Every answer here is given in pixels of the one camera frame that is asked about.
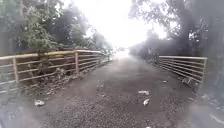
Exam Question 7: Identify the grey asphalt road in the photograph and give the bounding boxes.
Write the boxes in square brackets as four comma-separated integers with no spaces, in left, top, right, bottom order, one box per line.
[19,49,208,128]

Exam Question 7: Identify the yellow metal bridge railing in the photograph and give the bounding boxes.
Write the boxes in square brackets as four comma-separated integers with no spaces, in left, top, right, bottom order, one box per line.
[0,49,111,95]

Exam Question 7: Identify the leaf litter verge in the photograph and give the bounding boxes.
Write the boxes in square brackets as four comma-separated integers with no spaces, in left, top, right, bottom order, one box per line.
[0,61,111,111]

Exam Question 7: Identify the pale metal bridge railing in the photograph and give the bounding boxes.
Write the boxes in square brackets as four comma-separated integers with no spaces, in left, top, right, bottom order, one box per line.
[146,55,208,84]

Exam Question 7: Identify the dense trees and bushes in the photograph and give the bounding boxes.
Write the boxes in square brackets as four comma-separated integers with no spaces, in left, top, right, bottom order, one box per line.
[128,0,224,101]

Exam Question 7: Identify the row of trees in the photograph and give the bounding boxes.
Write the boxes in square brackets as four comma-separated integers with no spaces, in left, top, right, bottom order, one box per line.
[0,0,114,58]

